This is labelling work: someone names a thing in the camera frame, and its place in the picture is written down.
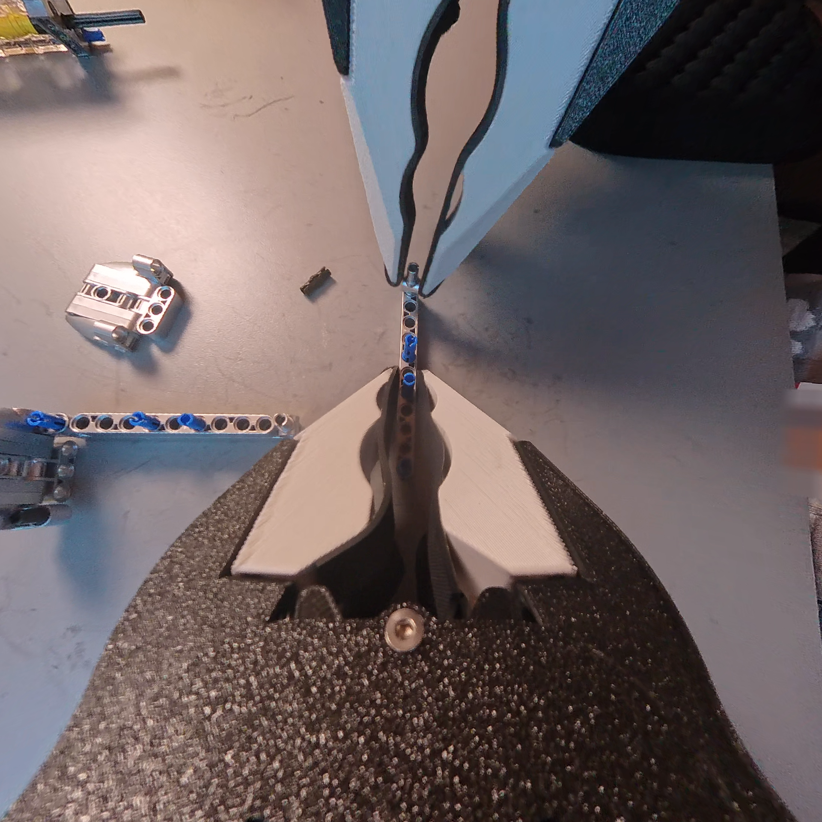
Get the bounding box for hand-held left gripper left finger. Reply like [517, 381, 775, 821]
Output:
[229, 366, 402, 585]

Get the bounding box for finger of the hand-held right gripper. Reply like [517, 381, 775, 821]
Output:
[420, 0, 622, 299]
[339, 0, 463, 289]

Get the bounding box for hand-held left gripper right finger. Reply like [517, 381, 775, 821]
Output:
[420, 371, 578, 616]

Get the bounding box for grey holed beam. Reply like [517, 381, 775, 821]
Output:
[393, 289, 425, 479]

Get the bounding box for grey desk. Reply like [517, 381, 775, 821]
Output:
[0, 0, 822, 797]

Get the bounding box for long grey beam panel assembly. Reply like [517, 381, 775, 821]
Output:
[0, 408, 301, 530]

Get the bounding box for silver curved toy panel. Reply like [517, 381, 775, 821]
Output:
[66, 255, 179, 353]

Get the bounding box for yellowish printed booklet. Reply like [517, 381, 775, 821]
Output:
[0, 13, 65, 59]

